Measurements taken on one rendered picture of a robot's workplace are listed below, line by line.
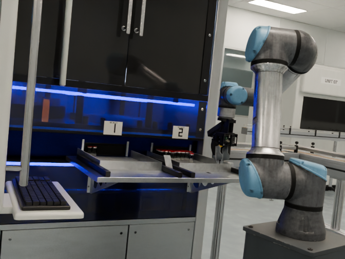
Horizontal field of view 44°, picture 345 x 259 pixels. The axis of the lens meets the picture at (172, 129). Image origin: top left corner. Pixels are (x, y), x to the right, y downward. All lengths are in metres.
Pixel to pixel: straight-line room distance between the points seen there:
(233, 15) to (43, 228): 6.44
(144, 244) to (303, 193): 0.97
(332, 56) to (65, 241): 8.05
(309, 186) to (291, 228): 0.14
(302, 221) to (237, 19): 6.72
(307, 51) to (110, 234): 1.18
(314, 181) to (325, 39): 8.00
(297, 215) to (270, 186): 0.13
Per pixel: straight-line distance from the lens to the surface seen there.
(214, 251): 2.49
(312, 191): 1.35
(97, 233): 1.98
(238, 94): 1.69
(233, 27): 7.83
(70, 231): 1.94
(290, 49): 1.38
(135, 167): 1.68
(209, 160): 2.04
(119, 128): 1.91
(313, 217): 1.37
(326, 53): 9.29
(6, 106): 1.24
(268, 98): 1.33
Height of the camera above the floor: 1.16
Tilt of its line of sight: 4 degrees down
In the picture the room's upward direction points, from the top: 6 degrees clockwise
